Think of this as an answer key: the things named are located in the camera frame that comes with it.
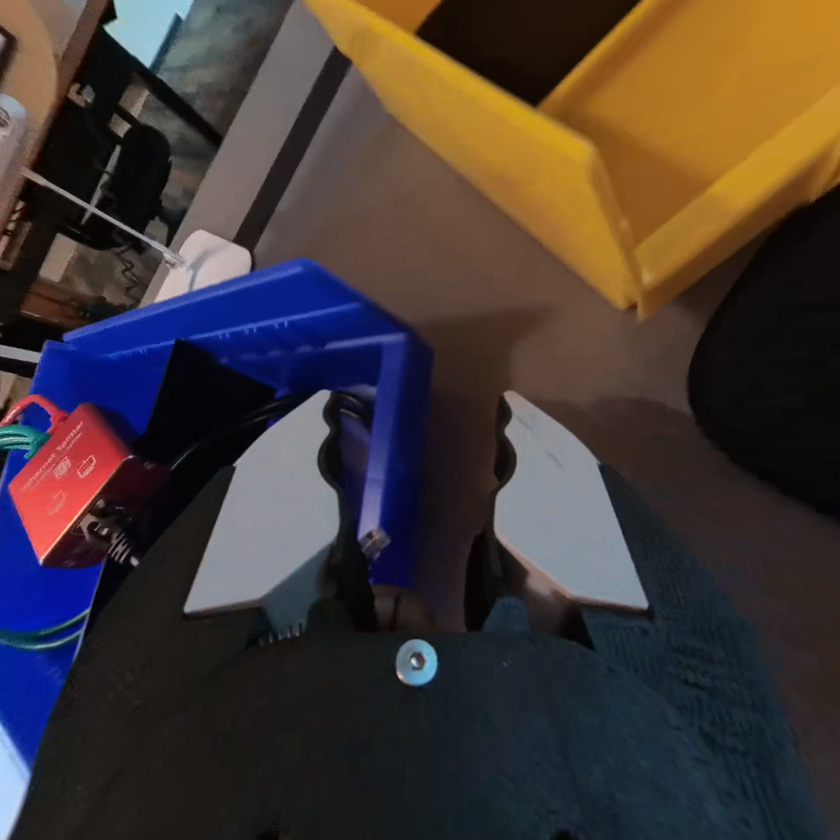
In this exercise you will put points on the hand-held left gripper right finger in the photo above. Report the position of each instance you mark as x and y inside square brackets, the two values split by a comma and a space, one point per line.
[564, 525]

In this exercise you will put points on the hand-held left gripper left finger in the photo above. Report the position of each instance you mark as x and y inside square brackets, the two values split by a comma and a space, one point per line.
[269, 518]

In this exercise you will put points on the blue plastic bin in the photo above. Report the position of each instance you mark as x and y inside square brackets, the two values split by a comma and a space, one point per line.
[262, 308]

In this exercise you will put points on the black divider in blue bin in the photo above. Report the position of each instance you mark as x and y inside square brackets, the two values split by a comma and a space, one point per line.
[203, 394]

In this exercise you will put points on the red adapter box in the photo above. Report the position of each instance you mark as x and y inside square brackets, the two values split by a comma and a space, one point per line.
[65, 485]

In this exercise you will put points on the dark ribbed cloth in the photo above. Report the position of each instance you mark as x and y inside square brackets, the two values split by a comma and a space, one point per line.
[774, 367]

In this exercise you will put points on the instruction board on white stand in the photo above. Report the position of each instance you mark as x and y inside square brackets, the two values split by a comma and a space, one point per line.
[210, 262]

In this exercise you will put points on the yellow plastic bin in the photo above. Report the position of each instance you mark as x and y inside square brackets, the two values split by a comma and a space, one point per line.
[492, 151]

